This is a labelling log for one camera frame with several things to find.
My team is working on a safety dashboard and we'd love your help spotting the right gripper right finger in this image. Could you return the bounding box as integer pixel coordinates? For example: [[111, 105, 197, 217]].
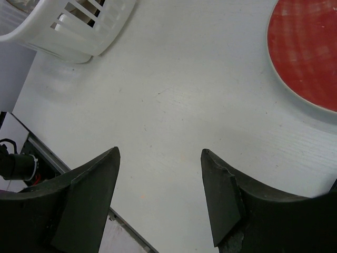
[[201, 149, 336, 252]]

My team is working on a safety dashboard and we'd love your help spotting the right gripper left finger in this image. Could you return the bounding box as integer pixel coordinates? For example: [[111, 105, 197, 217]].
[[1, 147, 121, 252]]

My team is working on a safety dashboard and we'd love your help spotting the red and teal floral plate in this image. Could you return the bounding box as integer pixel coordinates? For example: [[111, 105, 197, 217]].
[[266, 1, 336, 114]]

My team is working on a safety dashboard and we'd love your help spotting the white plastic dish bin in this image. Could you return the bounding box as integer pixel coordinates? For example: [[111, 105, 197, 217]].
[[1, 1, 136, 64]]

